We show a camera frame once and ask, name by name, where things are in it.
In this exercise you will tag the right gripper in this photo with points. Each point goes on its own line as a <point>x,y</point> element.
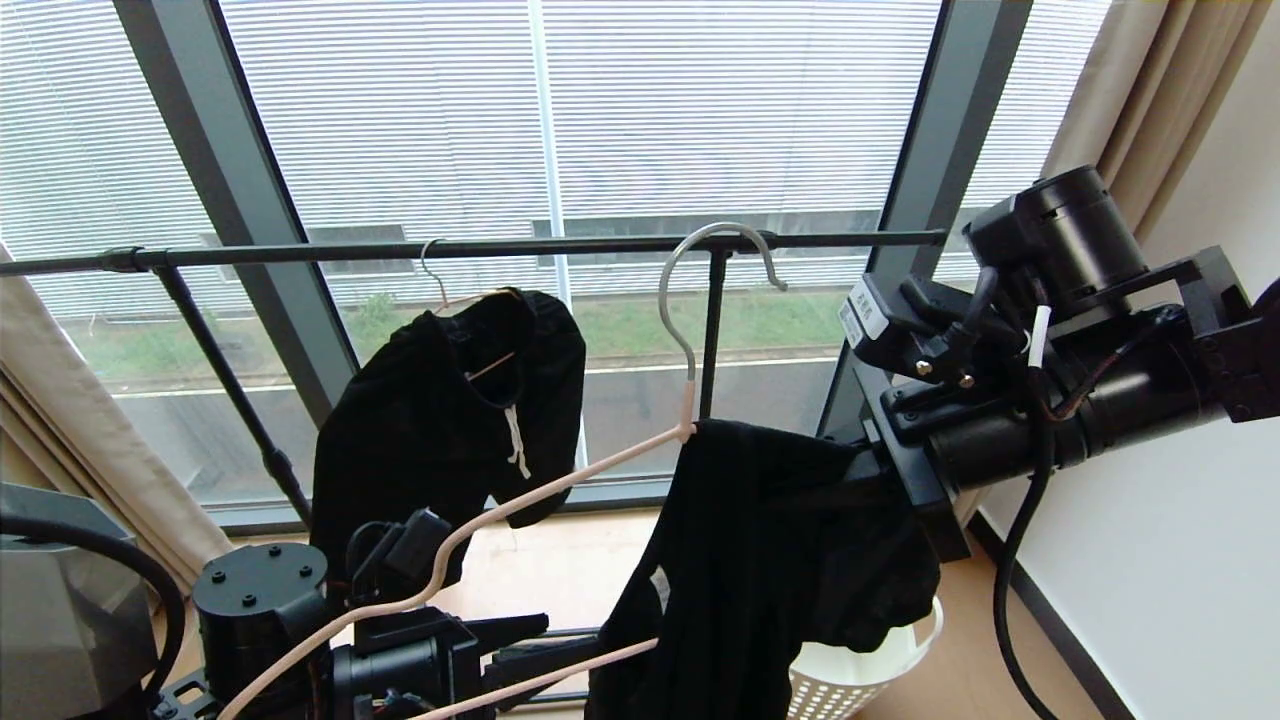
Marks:
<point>1000,445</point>

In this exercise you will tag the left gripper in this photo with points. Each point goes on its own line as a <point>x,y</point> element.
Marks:
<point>410,670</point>

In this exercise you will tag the black garment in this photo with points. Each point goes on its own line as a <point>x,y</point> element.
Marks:
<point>750,560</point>

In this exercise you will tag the pink clothes hanger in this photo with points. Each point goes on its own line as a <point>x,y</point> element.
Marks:
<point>662,290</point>
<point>432,275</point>

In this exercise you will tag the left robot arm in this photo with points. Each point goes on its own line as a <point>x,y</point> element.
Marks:
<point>260,610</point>

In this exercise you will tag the white laundry basket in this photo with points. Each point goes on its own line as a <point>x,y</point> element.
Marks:
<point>850,680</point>

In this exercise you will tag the black clothes rack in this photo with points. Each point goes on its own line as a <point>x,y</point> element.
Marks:
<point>300,248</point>

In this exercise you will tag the window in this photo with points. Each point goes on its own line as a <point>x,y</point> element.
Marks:
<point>700,120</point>

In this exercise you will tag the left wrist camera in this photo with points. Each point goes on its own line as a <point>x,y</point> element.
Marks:
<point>405,545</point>

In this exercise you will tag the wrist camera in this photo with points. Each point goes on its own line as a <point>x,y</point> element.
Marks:
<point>890,325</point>
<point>405,545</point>

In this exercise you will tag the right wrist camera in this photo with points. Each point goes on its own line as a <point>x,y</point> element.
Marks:
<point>890,325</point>

